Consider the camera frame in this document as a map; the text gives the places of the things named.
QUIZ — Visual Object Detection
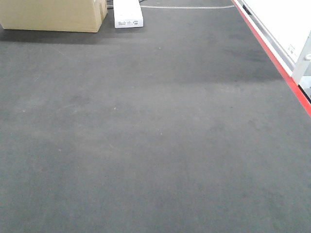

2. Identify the red conveyor edge strip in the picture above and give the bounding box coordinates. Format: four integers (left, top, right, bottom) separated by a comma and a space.
232, 0, 311, 116

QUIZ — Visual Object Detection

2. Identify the brown cardboard box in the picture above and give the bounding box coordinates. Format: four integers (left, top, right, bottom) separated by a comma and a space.
0, 0, 107, 33

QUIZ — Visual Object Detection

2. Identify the white long carton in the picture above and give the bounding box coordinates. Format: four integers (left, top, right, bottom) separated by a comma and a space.
113, 0, 144, 29

